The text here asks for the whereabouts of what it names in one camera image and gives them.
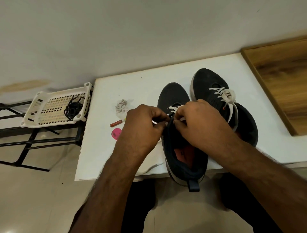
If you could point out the grey shoelace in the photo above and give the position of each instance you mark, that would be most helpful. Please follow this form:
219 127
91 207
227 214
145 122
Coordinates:
228 98

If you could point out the pink capped white bottle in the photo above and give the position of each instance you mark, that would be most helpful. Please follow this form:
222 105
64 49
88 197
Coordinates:
116 134

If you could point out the black metal rack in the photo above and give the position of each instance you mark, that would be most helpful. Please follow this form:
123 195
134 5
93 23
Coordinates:
31 137

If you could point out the white perforated plastic tray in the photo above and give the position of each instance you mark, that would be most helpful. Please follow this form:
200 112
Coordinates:
48 106

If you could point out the person's right hand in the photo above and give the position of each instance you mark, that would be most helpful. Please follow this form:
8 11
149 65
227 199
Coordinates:
206 125

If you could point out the person's left hand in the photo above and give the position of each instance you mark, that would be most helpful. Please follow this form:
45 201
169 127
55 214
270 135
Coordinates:
139 129

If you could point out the crumpled white paper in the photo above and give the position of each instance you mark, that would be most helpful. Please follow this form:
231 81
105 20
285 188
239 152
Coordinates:
122 106

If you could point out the person's right forearm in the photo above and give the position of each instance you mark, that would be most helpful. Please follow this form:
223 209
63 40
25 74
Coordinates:
268 187

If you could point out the wooden board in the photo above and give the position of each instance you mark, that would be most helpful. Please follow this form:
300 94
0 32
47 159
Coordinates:
283 81

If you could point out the grey shoelaces bundle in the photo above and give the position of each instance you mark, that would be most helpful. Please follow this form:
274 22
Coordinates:
151 168

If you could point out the dark sneaker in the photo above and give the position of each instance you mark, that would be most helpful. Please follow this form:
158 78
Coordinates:
206 79
187 165

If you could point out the person's left forearm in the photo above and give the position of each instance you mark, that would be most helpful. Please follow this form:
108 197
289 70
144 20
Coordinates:
103 197

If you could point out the small red stick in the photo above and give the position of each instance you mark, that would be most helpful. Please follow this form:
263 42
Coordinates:
115 123

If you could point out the black shoelace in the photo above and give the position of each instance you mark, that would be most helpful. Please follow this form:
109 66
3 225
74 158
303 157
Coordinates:
72 109
78 100

